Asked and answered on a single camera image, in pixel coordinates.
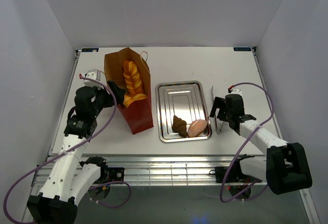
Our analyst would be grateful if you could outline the dark chocolate croissant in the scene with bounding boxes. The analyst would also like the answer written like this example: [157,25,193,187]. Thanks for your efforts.
[172,115,188,138]

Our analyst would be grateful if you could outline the steel serving tongs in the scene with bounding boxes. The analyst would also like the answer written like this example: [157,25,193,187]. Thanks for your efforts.
[211,85,224,135]

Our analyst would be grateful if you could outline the purple cable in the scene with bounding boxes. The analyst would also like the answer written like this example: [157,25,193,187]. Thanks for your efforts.
[204,82,275,203]
[3,77,132,223]

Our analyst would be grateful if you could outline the pale curved croissant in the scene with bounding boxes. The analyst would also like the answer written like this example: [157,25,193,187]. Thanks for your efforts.
[122,95,134,108]

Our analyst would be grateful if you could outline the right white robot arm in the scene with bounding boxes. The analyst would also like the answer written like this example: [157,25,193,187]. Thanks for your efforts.
[210,93,313,195]

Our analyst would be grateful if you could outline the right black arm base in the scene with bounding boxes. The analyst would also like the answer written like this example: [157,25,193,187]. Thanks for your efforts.
[209,166,243,184]

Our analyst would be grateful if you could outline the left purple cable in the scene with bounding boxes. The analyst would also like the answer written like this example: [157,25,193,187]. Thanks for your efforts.
[3,77,132,223]

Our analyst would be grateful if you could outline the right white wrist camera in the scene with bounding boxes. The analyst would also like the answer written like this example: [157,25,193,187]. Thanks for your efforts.
[228,87,242,96]

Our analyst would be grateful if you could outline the sugar coated pink donut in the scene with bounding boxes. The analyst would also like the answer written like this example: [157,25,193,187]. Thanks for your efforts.
[188,119,208,137]

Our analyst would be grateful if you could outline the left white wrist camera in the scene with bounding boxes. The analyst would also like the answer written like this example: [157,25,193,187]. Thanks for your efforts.
[79,69,101,87]

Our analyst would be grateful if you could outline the striped orange croissant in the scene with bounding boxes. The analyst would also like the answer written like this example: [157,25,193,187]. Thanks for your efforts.
[133,93,148,101]

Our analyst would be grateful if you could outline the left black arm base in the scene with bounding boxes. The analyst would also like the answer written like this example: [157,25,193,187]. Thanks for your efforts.
[98,167,125,183]

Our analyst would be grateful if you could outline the long twisted glazed bread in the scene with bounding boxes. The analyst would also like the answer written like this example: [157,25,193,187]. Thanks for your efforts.
[123,60,144,96]

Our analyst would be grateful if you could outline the brown red paper bag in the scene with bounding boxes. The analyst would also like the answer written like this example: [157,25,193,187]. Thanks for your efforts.
[104,48,153,134]

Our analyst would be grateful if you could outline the steel rectangular tray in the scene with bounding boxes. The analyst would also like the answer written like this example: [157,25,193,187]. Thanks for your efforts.
[155,80,212,143]

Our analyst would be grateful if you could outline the aluminium frame rail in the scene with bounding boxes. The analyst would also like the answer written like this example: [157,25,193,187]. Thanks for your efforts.
[32,154,308,187]

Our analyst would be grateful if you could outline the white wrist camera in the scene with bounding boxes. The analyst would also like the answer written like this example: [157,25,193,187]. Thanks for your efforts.
[228,87,242,96]
[79,69,101,87]

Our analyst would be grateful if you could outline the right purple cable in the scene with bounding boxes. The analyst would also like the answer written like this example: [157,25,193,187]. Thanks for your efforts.
[204,82,275,203]

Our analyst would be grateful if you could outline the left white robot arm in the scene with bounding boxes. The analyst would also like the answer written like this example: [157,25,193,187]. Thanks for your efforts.
[27,80,125,223]

